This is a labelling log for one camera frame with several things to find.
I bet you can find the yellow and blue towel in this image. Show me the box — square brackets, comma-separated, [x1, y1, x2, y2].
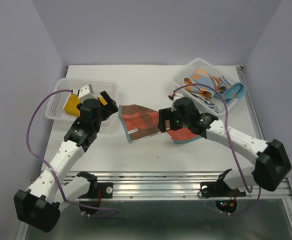
[63, 94, 102, 117]

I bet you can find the red and brown towel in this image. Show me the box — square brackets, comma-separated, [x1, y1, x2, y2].
[118, 104, 201, 144]

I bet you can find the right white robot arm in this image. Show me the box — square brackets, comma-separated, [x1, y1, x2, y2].
[158, 97, 292, 197]

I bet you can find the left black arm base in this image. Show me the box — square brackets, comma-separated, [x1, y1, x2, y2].
[79, 182, 114, 216]

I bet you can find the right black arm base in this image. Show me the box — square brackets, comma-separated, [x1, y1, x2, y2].
[197, 181, 247, 215]

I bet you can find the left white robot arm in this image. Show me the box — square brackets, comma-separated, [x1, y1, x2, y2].
[13, 87, 119, 233]

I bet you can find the white and blue printed towel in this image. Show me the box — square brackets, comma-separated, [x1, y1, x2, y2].
[198, 97, 220, 113]

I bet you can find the right white plastic basket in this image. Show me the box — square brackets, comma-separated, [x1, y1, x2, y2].
[173, 58, 243, 117]

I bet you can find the white plastic basket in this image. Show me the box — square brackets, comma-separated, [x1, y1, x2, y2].
[173, 58, 243, 117]
[45, 78, 119, 123]

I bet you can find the left white plastic basket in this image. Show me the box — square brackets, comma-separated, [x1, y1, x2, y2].
[45, 78, 119, 123]

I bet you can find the orange and blue spotted towel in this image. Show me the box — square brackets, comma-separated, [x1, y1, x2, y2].
[183, 68, 232, 101]

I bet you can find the light blue patterned towel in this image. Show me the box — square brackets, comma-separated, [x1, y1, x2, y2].
[222, 82, 246, 104]

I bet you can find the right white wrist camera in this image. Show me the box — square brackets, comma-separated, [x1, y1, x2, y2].
[168, 92, 184, 101]

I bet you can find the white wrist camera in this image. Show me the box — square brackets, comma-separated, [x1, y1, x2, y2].
[168, 92, 184, 101]
[77, 83, 96, 103]

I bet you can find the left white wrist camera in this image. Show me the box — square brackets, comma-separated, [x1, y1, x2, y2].
[77, 83, 96, 103]

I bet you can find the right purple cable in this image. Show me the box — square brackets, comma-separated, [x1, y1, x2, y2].
[167, 84, 262, 218]

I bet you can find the purple cable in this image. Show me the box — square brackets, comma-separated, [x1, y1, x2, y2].
[27, 88, 120, 220]
[167, 84, 262, 218]

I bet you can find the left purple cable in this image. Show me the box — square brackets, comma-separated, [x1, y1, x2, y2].
[27, 88, 120, 220]

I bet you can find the aluminium rail frame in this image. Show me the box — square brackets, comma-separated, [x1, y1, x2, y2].
[15, 64, 292, 240]

